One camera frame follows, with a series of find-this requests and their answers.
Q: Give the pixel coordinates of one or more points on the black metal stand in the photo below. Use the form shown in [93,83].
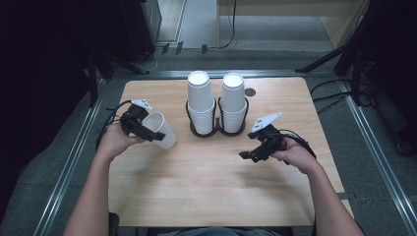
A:
[93,78]

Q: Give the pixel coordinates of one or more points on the light wooden desk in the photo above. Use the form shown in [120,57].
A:
[337,19]

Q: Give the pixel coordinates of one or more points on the white paper cup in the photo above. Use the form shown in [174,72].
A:
[168,139]

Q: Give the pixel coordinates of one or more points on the person's left hand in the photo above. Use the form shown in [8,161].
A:
[113,141]

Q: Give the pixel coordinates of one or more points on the black cabinet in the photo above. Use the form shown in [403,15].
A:
[137,29]

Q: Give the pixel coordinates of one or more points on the metal floor rail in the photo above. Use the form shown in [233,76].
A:
[380,157]
[262,73]
[70,164]

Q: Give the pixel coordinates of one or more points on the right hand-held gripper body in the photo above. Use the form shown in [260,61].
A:
[270,137]

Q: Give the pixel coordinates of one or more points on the dark double cup holder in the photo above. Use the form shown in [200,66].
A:
[217,127]

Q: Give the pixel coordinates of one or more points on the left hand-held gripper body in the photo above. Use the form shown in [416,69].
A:
[131,119]

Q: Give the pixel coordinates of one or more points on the person's right hand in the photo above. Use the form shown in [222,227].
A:
[296,155]

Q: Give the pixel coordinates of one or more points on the black tripod leg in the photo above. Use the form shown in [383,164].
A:
[323,59]

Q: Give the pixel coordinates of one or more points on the dark round table grommet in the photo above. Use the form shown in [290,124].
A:
[250,92]

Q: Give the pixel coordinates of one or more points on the stack of white cups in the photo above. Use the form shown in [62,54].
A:
[200,98]
[233,98]

